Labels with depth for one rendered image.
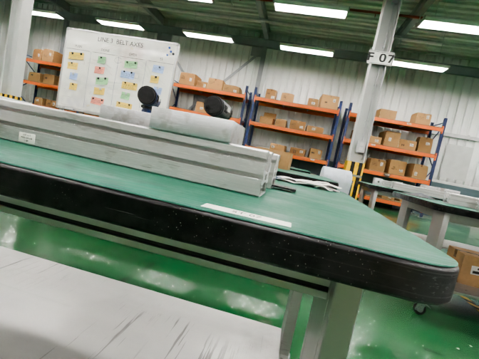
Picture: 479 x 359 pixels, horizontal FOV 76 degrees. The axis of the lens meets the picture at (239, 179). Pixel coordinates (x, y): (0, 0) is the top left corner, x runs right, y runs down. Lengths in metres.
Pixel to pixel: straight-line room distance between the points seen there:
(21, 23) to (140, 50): 5.52
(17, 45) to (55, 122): 8.56
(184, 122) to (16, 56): 8.73
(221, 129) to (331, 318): 0.34
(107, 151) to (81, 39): 3.98
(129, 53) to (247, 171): 3.73
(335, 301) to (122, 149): 0.47
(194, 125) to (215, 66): 11.47
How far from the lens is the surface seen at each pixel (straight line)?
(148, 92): 1.03
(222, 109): 0.91
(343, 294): 0.44
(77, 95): 4.48
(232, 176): 0.56
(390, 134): 10.57
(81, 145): 0.70
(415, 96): 11.98
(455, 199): 2.86
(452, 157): 12.20
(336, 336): 0.46
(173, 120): 0.59
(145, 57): 4.10
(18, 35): 9.32
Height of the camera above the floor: 0.85
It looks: 5 degrees down
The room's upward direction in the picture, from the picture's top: 11 degrees clockwise
